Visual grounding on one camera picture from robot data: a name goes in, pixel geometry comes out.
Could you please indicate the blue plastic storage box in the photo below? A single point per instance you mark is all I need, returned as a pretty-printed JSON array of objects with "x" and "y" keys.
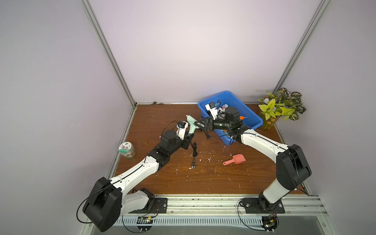
[{"x": 235, "y": 115}]

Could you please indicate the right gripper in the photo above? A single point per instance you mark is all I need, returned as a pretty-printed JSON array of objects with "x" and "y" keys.
[{"x": 209, "y": 124}]

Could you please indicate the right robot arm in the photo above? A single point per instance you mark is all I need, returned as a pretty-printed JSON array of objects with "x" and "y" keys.
[{"x": 292, "y": 167}]

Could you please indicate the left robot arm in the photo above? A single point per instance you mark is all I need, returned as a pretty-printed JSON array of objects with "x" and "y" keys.
[{"x": 112, "y": 198}]

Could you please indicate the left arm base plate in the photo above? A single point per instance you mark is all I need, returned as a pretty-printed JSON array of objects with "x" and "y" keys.
[{"x": 159, "y": 205}]

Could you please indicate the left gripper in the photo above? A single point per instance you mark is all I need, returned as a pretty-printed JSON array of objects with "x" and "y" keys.
[{"x": 185, "y": 142}]

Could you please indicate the potted green plant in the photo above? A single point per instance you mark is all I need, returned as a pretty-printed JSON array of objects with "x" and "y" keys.
[{"x": 280, "y": 104}]

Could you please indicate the small mint glue gun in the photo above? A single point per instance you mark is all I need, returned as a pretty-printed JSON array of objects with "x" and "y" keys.
[{"x": 191, "y": 126}]

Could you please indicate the pink plastic scoop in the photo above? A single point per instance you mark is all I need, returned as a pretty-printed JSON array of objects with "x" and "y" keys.
[{"x": 236, "y": 159}]

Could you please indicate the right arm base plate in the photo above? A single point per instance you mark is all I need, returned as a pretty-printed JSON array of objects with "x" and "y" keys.
[{"x": 259, "y": 206}]

